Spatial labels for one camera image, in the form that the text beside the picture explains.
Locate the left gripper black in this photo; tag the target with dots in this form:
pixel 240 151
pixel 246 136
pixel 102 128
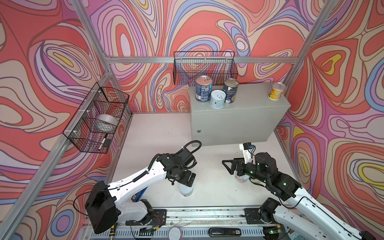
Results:
pixel 186 181

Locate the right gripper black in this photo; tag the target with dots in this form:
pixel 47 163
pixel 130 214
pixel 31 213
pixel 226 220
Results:
pixel 240 163

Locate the pink-label can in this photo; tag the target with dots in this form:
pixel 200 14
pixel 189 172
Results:
pixel 242 179

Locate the teal can front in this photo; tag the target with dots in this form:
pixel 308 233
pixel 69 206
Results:
pixel 185 190

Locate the teal can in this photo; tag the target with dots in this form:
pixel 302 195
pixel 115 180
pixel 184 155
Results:
pixel 217 100
pixel 185 190

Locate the large blue-label can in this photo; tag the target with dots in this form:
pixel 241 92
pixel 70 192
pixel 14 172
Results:
pixel 203 86

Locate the chopped tomato can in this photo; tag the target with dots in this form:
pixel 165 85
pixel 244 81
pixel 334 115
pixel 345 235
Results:
pixel 230 88

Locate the small orange-label can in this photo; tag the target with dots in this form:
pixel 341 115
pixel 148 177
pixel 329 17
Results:
pixel 276 91

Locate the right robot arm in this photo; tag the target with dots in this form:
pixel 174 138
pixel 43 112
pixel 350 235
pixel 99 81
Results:
pixel 293 207

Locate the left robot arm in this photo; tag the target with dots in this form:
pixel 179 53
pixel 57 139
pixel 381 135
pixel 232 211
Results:
pixel 109 204

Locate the blue stapler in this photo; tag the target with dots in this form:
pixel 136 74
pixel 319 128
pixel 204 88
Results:
pixel 136 197

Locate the grey metal cabinet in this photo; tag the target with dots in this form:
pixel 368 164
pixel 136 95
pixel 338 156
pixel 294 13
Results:
pixel 252 117

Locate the black barcode device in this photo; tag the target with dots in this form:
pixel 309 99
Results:
pixel 224 232

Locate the green circuit board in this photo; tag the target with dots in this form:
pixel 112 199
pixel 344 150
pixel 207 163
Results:
pixel 146 232

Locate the yellow black screwdriver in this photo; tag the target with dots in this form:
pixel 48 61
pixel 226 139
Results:
pixel 112 232

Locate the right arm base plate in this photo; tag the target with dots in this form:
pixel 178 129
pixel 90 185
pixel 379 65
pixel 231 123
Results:
pixel 257 216

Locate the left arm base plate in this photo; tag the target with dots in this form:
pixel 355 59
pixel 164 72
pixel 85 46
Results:
pixel 150 216

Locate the left black wire basket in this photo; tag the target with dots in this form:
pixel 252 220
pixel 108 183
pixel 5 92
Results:
pixel 81 131

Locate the black wire basket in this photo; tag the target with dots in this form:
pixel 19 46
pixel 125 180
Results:
pixel 218 65
pixel 81 131

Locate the back black wire basket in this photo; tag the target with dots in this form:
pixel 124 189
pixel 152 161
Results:
pixel 218 65

